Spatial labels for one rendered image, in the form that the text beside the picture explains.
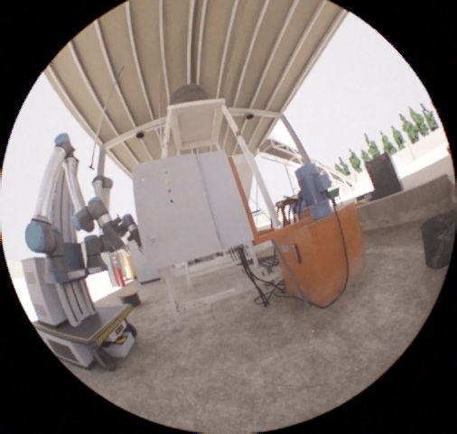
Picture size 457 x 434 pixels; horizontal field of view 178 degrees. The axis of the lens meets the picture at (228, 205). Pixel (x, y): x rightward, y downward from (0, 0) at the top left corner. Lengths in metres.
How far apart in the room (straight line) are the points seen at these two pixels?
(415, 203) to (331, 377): 2.09
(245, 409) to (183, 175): 1.20
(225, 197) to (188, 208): 0.22
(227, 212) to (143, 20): 4.41
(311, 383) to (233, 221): 0.94
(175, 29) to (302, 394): 5.26
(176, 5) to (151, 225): 4.48
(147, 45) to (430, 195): 5.74
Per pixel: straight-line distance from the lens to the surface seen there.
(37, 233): 0.93
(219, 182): 0.87
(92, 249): 1.42
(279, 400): 0.79
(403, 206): 2.44
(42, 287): 1.39
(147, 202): 0.82
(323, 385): 0.80
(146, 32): 4.48
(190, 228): 0.77
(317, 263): 1.01
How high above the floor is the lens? 0.73
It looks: 10 degrees up
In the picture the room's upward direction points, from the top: 17 degrees counter-clockwise
